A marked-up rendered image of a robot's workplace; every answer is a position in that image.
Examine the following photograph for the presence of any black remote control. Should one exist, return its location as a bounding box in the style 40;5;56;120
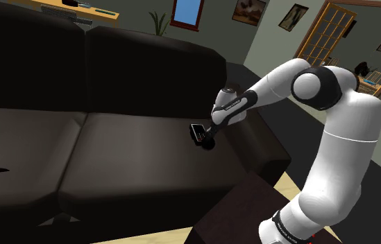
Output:
189;123;208;146

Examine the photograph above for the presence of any dark brown leather sofa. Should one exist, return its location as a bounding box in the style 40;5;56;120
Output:
0;0;291;244

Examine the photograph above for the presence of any green potted plant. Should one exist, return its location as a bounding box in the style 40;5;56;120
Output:
148;10;171;37

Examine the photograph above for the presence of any red framed window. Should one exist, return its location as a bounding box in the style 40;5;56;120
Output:
169;0;206;33

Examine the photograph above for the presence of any wooden glass pane door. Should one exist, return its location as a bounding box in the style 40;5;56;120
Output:
293;2;358;67

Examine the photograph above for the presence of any wooden side table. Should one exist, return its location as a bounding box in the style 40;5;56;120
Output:
354;61;381;96

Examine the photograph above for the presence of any wooden desk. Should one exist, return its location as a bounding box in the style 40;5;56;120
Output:
7;0;121;28

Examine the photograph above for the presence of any brown landscape wall picture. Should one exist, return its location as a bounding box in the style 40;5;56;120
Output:
232;0;267;27

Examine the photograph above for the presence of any dark framed wall picture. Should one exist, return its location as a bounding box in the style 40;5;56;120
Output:
278;3;310;33

